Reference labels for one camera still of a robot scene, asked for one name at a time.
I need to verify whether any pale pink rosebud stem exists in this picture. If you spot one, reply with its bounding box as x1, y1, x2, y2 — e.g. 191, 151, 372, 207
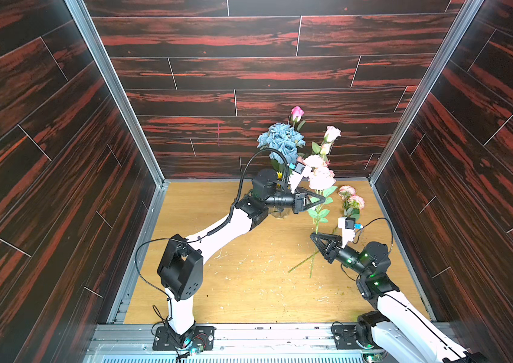
312, 126, 341, 157

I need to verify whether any magenta rosebud stem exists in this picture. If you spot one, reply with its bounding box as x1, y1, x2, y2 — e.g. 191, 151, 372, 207
289, 106, 306, 131

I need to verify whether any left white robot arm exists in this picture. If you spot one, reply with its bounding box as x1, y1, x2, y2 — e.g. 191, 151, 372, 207
158, 163, 325, 340

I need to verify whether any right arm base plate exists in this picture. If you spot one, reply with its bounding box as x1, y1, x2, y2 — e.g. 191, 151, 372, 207
330, 322, 374, 350

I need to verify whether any clear glass vase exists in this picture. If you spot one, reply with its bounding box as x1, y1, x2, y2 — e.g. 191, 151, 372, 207
270, 207, 288, 219

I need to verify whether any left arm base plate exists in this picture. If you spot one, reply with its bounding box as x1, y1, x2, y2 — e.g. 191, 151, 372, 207
152, 325, 216, 354

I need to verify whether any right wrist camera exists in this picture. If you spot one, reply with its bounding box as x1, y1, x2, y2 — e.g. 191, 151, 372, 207
338, 217, 363, 248

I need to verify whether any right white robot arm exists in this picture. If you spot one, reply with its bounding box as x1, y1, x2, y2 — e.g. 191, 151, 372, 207
310, 233, 489, 362

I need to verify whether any blue rose bunch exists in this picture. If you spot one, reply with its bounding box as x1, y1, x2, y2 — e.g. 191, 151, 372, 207
257, 123, 306, 164

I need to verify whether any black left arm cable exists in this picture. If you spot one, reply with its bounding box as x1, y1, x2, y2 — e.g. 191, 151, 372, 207
135, 148, 290, 319

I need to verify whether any aluminium front rail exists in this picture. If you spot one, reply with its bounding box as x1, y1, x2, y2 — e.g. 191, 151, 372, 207
83, 323, 457, 363

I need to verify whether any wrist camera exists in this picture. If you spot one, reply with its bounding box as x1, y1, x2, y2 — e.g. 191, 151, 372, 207
338, 217, 363, 248
288, 157, 312, 193

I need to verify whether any pink carnation stem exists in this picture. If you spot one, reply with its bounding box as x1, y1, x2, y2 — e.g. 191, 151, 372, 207
288, 185, 365, 277
302, 153, 338, 278

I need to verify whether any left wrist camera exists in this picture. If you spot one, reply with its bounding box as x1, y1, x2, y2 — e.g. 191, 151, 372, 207
288, 157, 312, 193

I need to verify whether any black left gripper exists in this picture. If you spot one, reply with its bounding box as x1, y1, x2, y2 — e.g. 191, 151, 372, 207
260, 187, 322, 217

